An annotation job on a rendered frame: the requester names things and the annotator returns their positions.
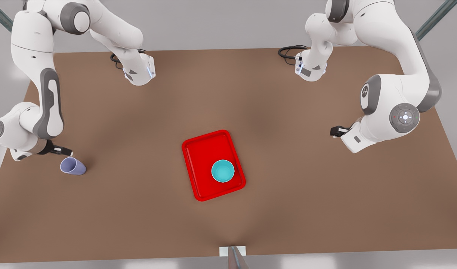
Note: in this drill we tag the lavender cup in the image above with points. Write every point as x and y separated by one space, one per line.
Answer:
74 166

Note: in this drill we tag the teal bowl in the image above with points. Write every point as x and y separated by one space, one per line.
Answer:
223 171

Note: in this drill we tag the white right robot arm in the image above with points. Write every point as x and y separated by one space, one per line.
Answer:
32 41

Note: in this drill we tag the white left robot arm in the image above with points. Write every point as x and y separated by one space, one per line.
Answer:
392 93

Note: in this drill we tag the red tray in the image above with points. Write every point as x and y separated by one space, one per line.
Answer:
202 157

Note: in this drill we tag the silver frame post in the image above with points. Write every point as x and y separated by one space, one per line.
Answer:
435 18
237 259
0 16

